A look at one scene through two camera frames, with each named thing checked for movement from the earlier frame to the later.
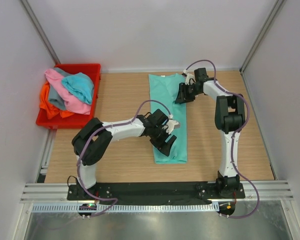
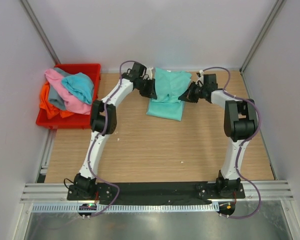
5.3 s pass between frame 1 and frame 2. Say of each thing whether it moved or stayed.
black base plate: stayed
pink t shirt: stayed
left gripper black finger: moved
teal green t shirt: moved
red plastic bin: stayed
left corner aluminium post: stayed
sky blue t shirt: stayed
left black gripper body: moved
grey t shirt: stayed
